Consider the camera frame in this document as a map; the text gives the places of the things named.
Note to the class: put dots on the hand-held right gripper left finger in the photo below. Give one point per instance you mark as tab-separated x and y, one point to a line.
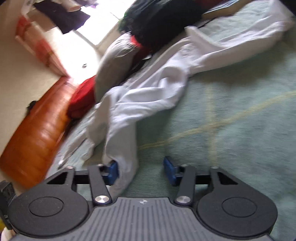
113	172

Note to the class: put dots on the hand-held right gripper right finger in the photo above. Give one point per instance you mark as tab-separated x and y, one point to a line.
170	171

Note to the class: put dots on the white printed t-shirt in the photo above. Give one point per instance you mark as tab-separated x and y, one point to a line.
150	92

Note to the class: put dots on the wooden bed headboard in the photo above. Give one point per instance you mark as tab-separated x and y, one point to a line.
34	143

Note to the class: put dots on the red folded quilt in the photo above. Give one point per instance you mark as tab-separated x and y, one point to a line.
82	99

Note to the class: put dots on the green checked bed blanket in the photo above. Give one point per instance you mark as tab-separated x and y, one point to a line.
231	115

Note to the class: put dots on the black headboard ornament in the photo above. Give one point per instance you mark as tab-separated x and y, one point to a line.
32	107

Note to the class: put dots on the grey pillow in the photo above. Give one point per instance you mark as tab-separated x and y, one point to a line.
113	64

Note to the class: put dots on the window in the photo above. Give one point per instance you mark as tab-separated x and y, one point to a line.
99	30

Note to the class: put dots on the orange curtain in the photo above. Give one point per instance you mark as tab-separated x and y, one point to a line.
39	44

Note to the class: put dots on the black backpack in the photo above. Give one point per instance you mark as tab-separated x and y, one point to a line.
161	23

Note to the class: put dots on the dark hanging laundry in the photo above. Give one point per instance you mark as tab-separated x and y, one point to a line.
64	16

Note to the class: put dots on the blue cover book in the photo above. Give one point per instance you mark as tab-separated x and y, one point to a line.
224	8

